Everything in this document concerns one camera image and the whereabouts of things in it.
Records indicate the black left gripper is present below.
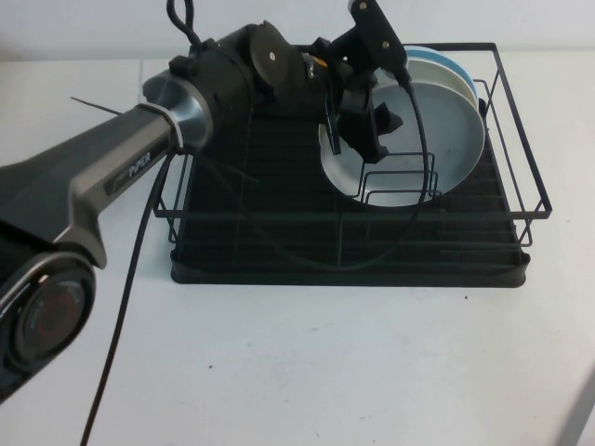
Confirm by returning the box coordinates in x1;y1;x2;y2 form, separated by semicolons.
304;46;401;164

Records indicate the pale grey round plate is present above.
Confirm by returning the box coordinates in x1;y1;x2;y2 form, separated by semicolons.
319;81;484;209

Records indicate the cream round plate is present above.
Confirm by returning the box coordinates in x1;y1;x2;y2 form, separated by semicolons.
402;48;481;122

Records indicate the blue round plate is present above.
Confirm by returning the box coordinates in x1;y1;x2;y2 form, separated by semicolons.
403;45;478;94

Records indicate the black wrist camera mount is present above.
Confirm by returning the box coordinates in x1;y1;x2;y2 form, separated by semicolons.
315;0;410;83

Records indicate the black wire dish rack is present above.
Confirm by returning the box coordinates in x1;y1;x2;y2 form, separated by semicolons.
152;42;554;270

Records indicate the white cable tie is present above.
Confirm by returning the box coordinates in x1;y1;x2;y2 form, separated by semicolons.
139;104;185;154

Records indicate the black braided cable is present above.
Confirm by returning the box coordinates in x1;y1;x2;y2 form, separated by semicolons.
165;0;205;47

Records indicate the black cable tie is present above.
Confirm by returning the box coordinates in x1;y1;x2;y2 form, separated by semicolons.
69;96;120;115

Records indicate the thin black camera cable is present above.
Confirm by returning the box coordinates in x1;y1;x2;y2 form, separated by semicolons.
78;69;438;446

